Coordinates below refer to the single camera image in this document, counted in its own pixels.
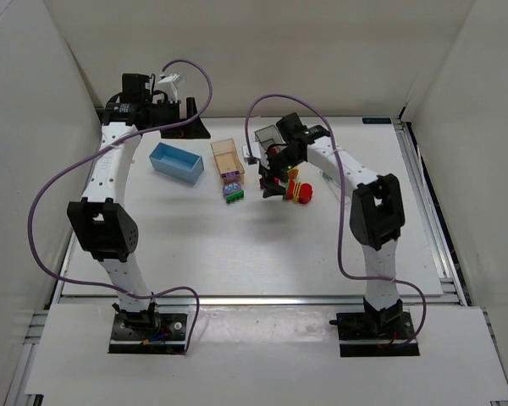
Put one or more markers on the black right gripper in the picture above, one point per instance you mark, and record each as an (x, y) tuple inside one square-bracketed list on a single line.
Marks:
[(273, 170)]

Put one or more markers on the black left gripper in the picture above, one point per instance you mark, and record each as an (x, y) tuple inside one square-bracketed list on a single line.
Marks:
[(183, 117)]

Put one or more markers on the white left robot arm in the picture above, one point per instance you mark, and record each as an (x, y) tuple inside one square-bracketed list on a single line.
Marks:
[(101, 224)]

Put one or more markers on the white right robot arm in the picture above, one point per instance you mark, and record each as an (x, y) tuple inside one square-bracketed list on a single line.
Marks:
[(375, 217)]

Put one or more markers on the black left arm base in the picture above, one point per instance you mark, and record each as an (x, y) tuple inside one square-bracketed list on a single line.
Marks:
[(148, 332)]

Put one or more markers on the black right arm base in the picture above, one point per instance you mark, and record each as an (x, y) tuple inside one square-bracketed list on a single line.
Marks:
[(360, 338)]

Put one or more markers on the purple orange lego piece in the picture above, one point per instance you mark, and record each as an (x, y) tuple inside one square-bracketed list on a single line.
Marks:
[(293, 173)]

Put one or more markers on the red yellow green lego stack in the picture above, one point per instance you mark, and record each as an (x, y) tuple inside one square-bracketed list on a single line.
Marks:
[(298, 192)]

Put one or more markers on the green lego plate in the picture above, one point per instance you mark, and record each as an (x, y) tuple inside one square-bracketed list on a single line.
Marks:
[(234, 196)]

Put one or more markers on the purple lego piece with flower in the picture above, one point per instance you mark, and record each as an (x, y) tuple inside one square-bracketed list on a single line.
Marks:
[(231, 188)]

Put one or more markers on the blue rectangular container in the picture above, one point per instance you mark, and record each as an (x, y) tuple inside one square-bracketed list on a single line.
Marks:
[(177, 163)]

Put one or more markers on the grey transparent container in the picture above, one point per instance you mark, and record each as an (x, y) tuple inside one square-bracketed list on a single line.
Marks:
[(268, 136)]

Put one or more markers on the clear transparent container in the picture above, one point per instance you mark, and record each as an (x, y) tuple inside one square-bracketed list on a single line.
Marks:
[(333, 186)]

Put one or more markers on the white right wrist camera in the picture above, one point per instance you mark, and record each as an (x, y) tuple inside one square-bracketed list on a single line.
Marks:
[(251, 153)]

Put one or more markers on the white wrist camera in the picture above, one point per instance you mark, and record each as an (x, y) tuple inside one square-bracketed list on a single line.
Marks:
[(251, 153), (169, 84)]

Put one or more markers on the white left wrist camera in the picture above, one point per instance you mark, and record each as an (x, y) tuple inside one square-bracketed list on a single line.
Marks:
[(169, 84)]

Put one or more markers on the right aluminium frame rail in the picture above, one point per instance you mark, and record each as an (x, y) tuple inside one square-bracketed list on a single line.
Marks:
[(449, 274)]

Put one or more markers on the aluminium table edge rail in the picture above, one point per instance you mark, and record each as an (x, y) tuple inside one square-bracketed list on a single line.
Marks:
[(444, 299)]

